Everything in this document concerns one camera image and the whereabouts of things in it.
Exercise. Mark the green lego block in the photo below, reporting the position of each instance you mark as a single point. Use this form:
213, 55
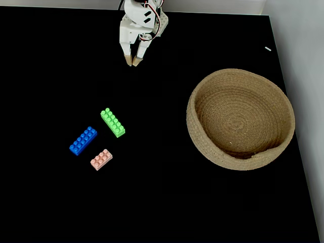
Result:
113, 123

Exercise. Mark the blue lego block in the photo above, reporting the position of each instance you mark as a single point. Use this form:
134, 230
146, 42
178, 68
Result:
83, 141

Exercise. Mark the pink lego block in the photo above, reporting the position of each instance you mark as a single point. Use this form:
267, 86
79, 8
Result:
101, 160

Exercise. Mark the small white tape scrap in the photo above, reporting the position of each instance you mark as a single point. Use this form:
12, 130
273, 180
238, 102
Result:
268, 48

